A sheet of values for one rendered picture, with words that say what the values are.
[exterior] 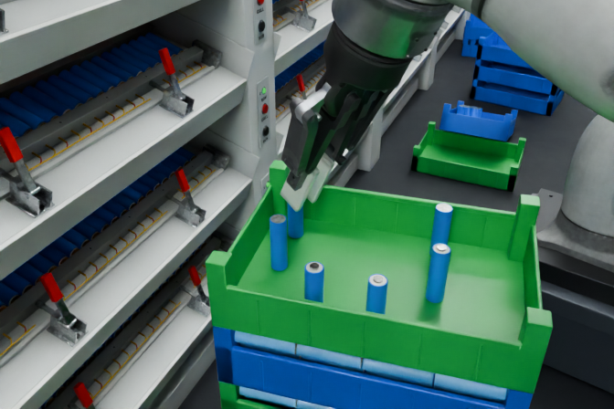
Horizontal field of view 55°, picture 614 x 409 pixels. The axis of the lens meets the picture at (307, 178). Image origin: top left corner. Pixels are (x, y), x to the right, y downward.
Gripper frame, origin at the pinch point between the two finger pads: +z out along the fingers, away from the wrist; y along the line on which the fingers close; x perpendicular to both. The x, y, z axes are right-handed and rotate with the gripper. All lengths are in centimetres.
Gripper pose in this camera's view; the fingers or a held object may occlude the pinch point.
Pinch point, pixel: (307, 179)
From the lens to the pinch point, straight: 64.3
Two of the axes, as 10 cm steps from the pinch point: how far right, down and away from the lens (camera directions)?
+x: -6.3, -7.0, 3.4
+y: 7.2, -3.6, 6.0
